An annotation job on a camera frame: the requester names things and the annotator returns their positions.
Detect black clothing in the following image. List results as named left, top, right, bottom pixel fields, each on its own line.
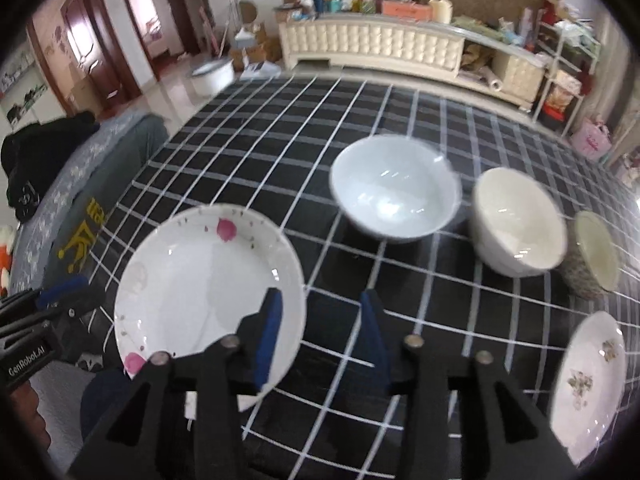
left=0, top=110, right=101, bottom=221

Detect cardboard boxes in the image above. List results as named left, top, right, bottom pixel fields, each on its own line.
left=230, top=22, right=281, bottom=71

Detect white plate with brown flowers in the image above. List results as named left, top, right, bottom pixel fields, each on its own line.
left=549, top=310, right=628, bottom=467

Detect orange box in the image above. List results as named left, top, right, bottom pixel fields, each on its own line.
left=381, top=0, right=433, bottom=17

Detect white tufted TV cabinet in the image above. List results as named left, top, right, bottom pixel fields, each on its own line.
left=277, top=12, right=546, bottom=111

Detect grey printed sofa cover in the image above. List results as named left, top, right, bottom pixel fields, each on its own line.
left=10, top=110, right=171, bottom=301

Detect pink bag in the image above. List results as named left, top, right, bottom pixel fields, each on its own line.
left=570, top=117, right=612, bottom=162

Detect wall picture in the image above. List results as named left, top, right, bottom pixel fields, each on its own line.
left=0, top=45, right=48, bottom=126

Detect cream porcelain bowl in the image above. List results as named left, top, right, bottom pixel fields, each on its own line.
left=470, top=166, right=568, bottom=278

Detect white enamel basin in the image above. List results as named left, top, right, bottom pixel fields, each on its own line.
left=187, top=57, right=236, bottom=97

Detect black white checkered tablecloth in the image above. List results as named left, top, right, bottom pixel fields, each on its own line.
left=87, top=67, right=640, bottom=480

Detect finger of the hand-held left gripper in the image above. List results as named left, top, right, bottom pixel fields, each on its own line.
left=35, top=275, right=108, bottom=326

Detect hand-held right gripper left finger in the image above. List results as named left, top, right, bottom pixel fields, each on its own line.
left=67, top=287, right=286, bottom=480

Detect white metal rack shelf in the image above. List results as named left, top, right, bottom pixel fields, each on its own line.
left=532, top=0, right=601, bottom=136

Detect white floor fan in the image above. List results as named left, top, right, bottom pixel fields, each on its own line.
left=217, top=0, right=251, bottom=58

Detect orange white plush toy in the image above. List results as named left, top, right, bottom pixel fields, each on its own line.
left=0, top=225, right=16, bottom=301

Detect brown wooden door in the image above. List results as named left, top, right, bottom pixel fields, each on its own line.
left=27, top=0, right=141, bottom=111
left=115, top=0, right=201, bottom=76

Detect white plate with pink flowers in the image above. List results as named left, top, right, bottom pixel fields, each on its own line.
left=114, top=204, right=307, bottom=413

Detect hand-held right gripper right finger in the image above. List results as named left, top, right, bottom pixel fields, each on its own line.
left=360, top=289, right=576, bottom=480

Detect white porcelain bowl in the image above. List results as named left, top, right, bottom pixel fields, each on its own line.
left=329, top=134, right=463, bottom=245

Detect floral patterned bowl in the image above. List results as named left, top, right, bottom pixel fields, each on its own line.
left=559, top=210, right=623, bottom=301

